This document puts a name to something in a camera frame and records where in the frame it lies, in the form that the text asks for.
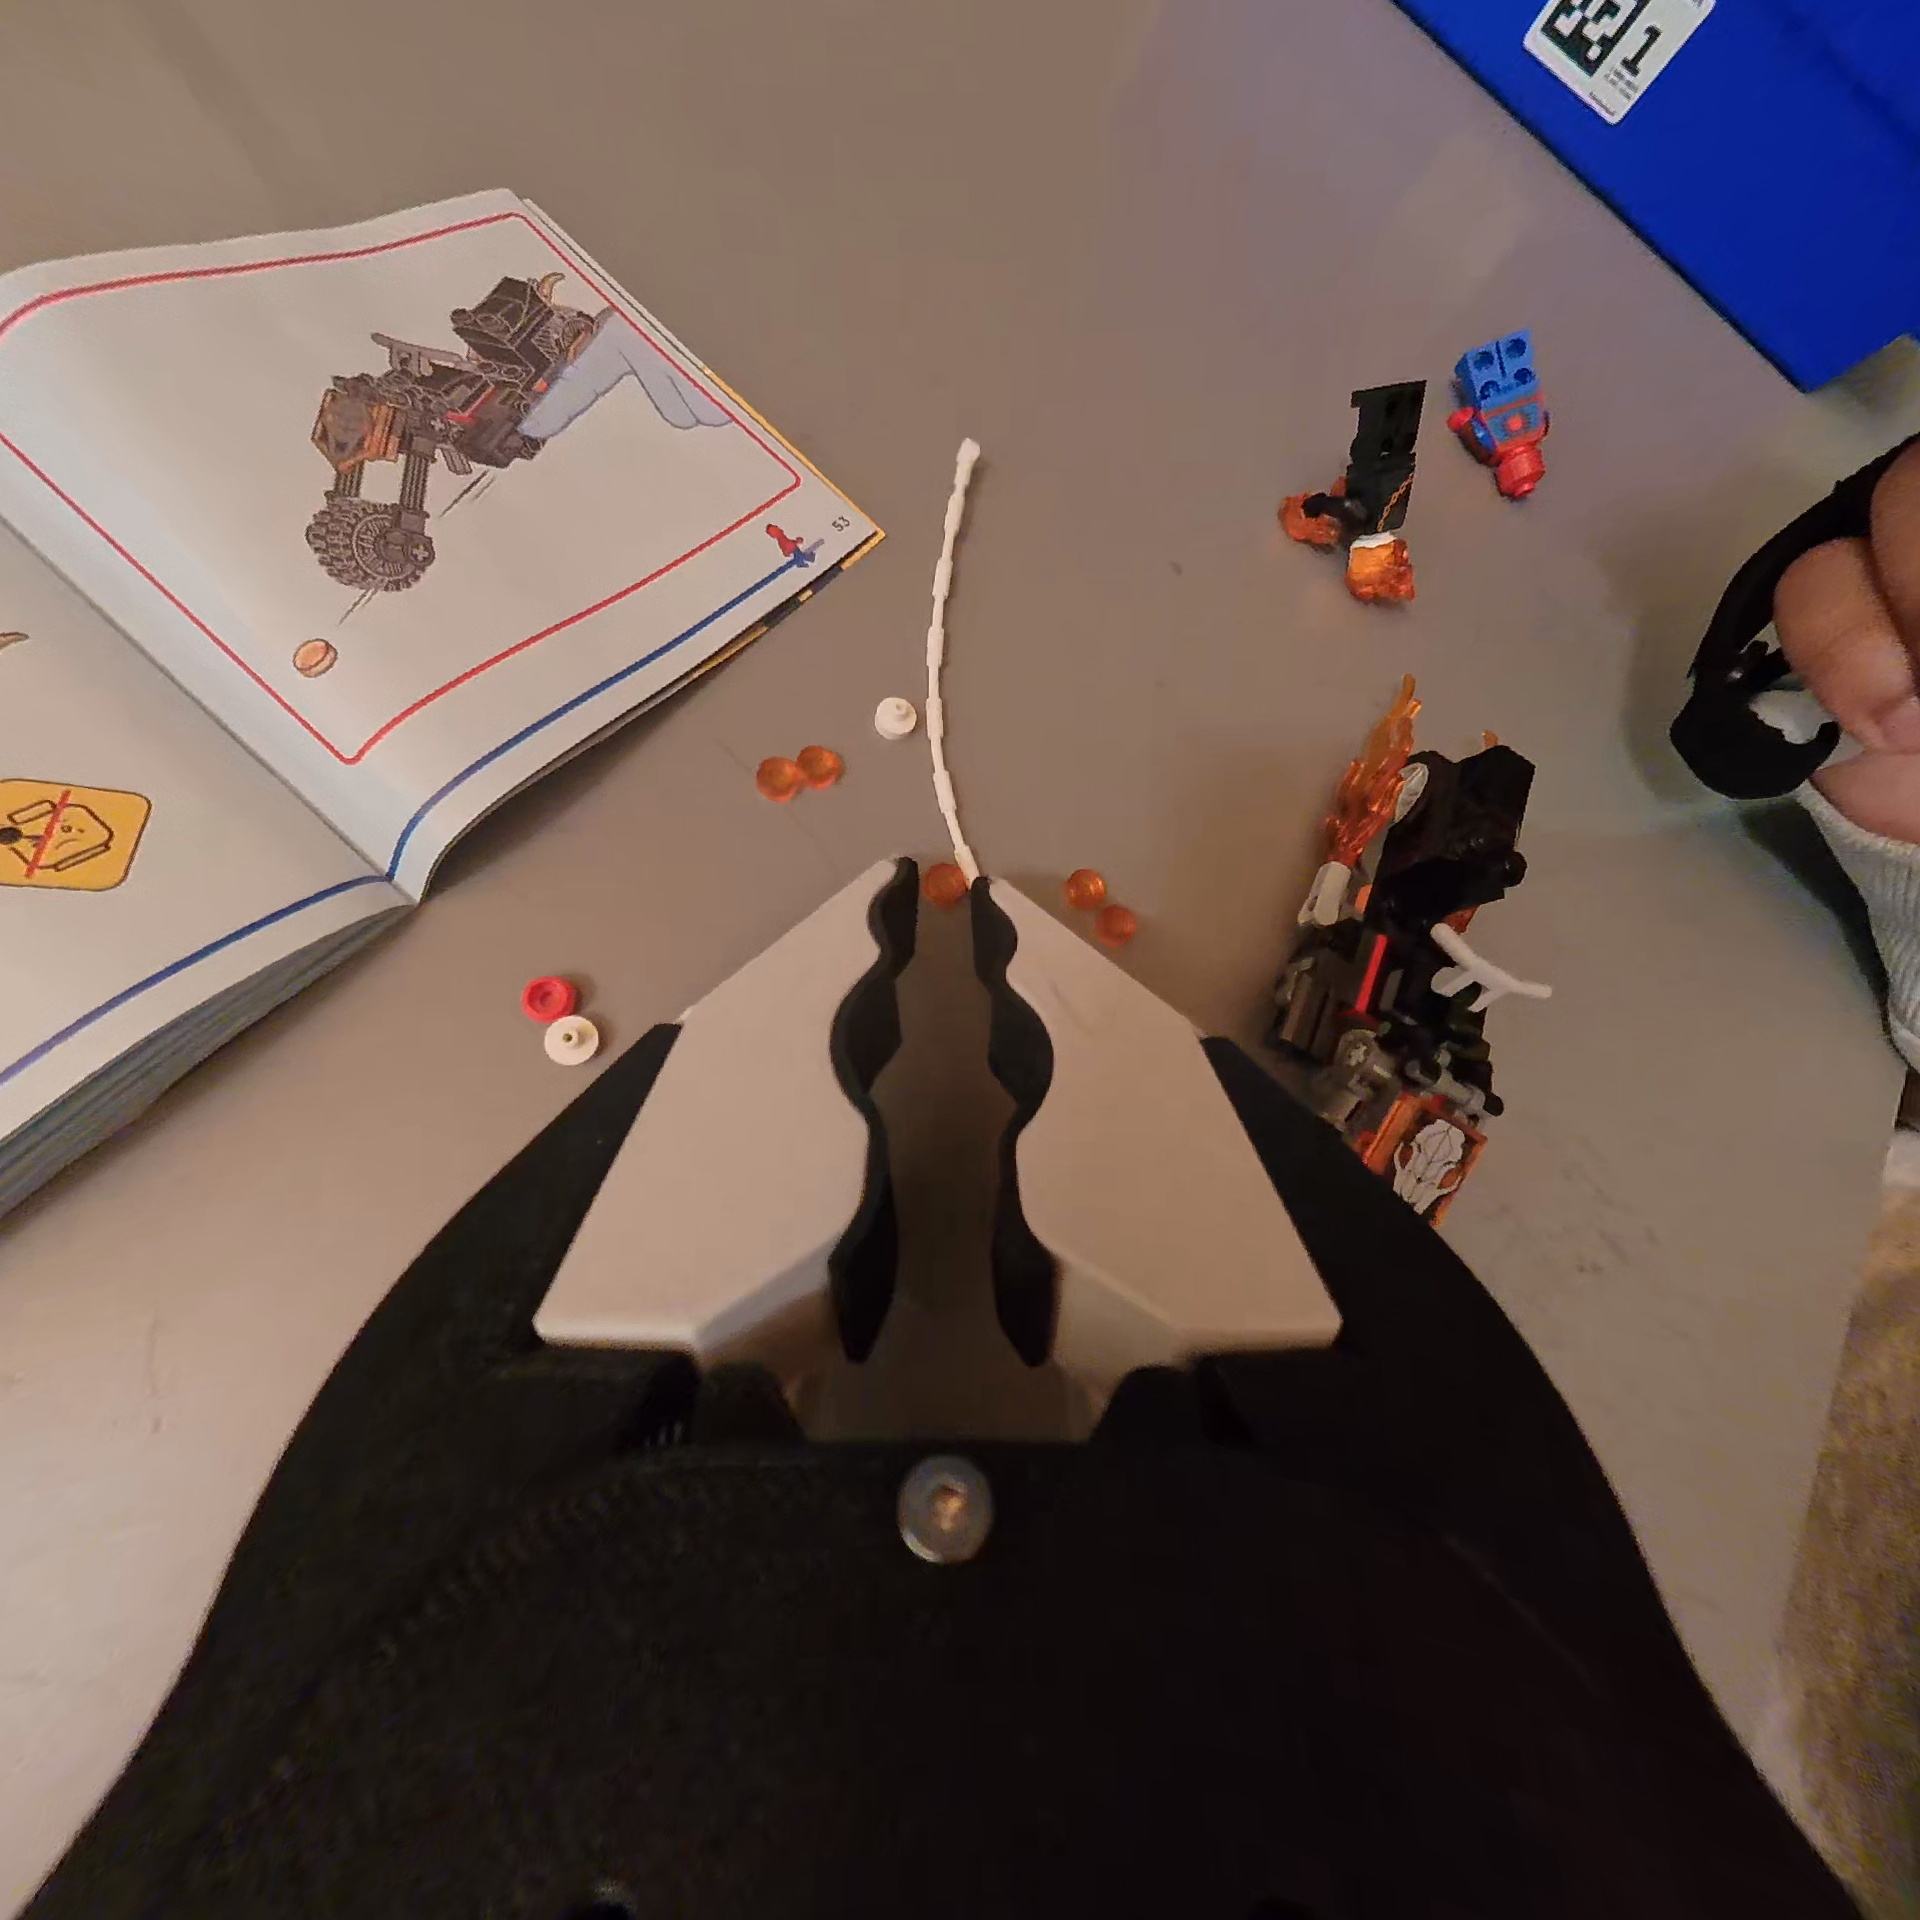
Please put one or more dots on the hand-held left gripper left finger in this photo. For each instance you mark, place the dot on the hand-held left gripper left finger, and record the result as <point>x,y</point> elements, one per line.
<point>705,1184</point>

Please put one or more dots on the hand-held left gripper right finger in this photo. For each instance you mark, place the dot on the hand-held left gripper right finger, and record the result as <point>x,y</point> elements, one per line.
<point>1172,1184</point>

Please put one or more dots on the black lego motorcycle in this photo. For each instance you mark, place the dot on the black lego motorcycle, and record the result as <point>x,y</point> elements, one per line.
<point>1441,840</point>

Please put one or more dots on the orange round lego stud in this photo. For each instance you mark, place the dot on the orange round lego stud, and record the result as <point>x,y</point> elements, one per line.
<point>820,766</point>
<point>946,882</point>
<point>778,778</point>
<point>1114,922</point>
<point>1085,889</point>

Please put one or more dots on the person's right forearm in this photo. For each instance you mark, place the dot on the person's right forearm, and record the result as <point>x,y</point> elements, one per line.
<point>1883,930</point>

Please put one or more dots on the red round lego stud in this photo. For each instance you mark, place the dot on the red round lego stud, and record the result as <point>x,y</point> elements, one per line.
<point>551,998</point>

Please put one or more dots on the red and blue lego minifigure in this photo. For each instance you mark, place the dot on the red and blue lego minifigure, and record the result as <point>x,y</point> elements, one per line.
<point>1500,375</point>

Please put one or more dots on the black flame-footed lego minifigure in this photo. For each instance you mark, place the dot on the black flame-footed lego minifigure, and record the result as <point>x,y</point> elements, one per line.
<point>1389,435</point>

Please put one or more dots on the lego instruction booklet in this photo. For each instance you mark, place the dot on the lego instruction booklet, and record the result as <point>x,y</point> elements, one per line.
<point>226,600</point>

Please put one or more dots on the person's right hand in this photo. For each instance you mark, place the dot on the person's right hand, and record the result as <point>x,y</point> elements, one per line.
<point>1868,630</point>

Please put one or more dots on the blue plastic bin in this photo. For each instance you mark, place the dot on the blue plastic bin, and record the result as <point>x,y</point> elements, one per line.
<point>1770,195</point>

